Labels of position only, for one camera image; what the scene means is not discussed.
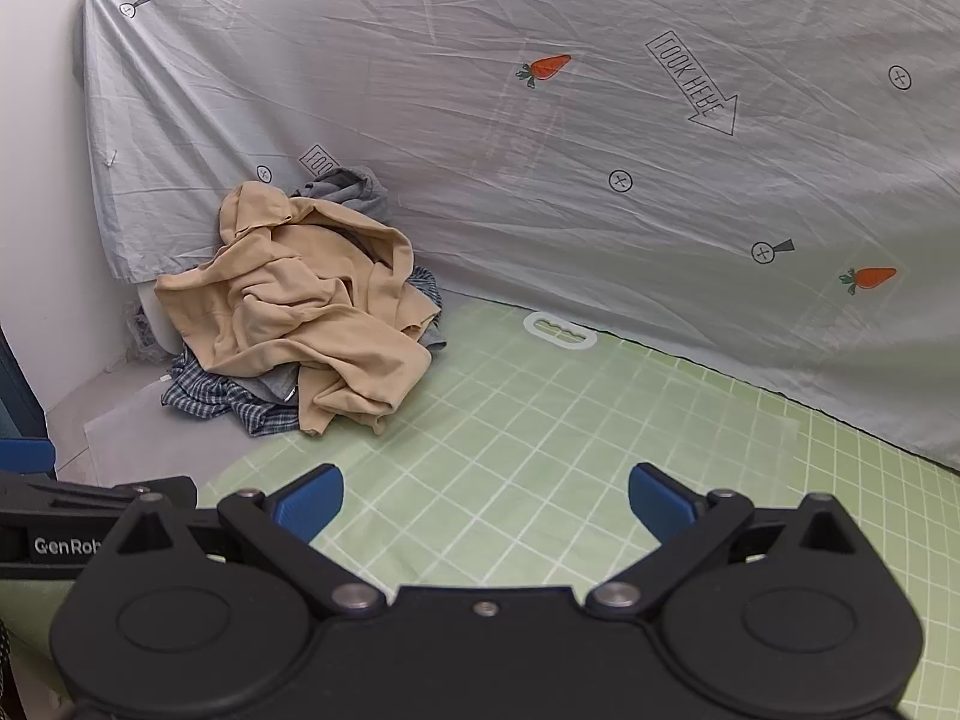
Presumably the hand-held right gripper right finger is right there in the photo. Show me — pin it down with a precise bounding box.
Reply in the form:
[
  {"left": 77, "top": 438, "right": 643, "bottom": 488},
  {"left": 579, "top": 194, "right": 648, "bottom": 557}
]
[{"left": 586, "top": 463, "right": 875, "bottom": 620}]

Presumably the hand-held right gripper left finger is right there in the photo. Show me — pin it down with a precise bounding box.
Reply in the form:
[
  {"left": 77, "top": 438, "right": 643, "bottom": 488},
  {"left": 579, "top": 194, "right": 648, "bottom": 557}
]
[{"left": 101, "top": 463, "right": 387, "bottom": 620}]

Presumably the beige sweater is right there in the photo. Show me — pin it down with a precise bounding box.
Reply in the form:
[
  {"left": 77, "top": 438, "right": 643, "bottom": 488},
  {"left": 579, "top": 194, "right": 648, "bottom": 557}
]
[{"left": 154, "top": 181, "right": 434, "bottom": 437}]

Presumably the dark plaid shirt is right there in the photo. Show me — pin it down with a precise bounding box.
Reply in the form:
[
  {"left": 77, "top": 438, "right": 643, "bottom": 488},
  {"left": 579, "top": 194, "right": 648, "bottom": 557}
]
[{"left": 160, "top": 262, "right": 447, "bottom": 437}]

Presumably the dark teal panel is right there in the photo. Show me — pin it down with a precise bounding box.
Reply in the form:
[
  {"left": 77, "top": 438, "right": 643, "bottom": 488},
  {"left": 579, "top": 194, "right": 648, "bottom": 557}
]
[{"left": 0, "top": 326, "right": 50, "bottom": 442}]

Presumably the green checked blanket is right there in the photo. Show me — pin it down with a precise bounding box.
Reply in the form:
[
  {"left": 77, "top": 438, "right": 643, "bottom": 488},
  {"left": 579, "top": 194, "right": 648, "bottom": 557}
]
[{"left": 0, "top": 292, "right": 960, "bottom": 720}]

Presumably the crumpled clear plastic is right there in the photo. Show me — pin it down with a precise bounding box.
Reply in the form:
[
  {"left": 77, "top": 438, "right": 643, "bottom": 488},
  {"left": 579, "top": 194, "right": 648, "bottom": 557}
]
[{"left": 124, "top": 304, "right": 162, "bottom": 365}]

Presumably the white rounded object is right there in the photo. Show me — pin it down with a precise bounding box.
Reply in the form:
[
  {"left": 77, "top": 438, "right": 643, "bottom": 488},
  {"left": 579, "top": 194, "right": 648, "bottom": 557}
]
[{"left": 135, "top": 281, "right": 188, "bottom": 357}]

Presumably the grey zip hoodie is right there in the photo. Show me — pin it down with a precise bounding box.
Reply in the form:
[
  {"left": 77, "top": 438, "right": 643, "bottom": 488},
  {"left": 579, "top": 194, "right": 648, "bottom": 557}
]
[{"left": 289, "top": 163, "right": 391, "bottom": 222}]

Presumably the grey carrot print sheet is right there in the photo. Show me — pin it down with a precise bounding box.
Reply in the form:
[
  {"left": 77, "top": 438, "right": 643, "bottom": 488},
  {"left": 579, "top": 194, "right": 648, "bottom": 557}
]
[{"left": 75, "top": 0, "right": 960, "bottom": 473}]

